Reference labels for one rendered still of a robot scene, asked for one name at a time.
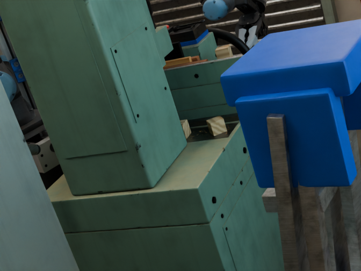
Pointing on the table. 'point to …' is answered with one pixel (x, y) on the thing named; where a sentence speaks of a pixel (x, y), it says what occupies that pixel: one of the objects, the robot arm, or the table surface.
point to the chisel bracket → (164, 40)
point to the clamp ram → (177, 53)
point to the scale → (203, 63)
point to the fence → (197, 74)
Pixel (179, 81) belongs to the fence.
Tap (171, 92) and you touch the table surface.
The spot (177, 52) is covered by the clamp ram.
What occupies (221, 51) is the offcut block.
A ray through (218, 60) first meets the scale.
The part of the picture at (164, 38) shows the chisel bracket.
